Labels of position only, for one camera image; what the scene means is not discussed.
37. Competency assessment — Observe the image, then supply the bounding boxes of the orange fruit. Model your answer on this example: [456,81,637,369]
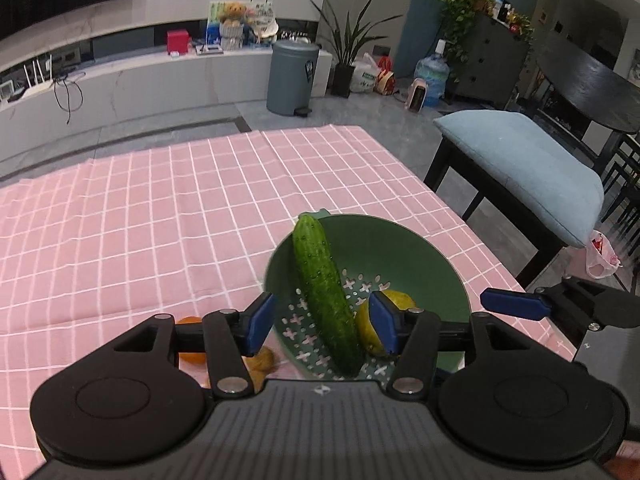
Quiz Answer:
[176,316,206,366]

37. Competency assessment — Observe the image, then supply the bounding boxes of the brown potato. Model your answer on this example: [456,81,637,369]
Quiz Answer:
[243,346,277,393]

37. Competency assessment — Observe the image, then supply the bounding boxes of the yellow-green lemon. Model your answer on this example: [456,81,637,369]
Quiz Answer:
[355,289,418,359]

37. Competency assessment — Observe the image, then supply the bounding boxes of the pink plastic bag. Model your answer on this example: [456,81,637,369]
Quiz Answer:
[586,230,622,280]

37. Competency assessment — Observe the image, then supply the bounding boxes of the green colander bowl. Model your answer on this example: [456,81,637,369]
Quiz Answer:
[264,210,471,380]

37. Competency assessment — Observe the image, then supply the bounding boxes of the green cucumber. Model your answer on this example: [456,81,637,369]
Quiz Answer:
[292,214,366,377]

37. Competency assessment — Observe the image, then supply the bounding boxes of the light blue cushion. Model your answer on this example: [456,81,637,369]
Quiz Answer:
[434,110,604,247]

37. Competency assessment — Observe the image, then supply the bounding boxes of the black dining chair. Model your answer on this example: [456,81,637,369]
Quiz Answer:
[598,131,640,256]

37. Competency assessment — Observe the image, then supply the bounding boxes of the pink checkered tablecloth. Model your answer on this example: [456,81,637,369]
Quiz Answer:
[0,124,580,480]

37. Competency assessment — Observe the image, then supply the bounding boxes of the black round dining table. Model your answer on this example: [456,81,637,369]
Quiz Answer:
[537,35,639,174]

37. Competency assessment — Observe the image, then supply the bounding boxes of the dark cabinet with holes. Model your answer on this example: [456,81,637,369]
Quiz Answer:
[447,13,529,108]

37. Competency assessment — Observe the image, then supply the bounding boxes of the small white heater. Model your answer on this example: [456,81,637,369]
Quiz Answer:
[405,78,430,113]

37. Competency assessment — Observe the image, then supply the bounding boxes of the blue water jug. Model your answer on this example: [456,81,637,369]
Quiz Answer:
[414,39,450,107]

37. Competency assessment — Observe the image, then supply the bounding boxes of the red white round object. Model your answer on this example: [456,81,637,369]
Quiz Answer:
[375,56,395,96]

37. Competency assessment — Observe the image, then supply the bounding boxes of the white plastic bag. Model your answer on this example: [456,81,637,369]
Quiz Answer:
[349,53,381,93]

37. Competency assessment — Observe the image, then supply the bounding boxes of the grey pedal trash bin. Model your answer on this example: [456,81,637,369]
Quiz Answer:
[266,40,320,117]

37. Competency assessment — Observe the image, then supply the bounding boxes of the red box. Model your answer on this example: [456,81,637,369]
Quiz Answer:
[166,29,191,56]

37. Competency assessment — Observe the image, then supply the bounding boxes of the potted long-leaf plant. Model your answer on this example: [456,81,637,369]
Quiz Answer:
[310,0,401,99]

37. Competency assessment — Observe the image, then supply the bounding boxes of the white wifi router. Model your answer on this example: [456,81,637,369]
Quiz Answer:
[23,54,54,98]

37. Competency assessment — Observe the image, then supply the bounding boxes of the climbing green leafy plant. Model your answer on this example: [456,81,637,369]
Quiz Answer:
[437,0,492,82]

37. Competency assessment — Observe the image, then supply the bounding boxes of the teddy bear toy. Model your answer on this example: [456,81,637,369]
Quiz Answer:
[218,1,247,51]

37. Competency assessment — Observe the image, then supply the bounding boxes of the black dangling cable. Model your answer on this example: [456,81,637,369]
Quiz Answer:
[50,71,87,126]

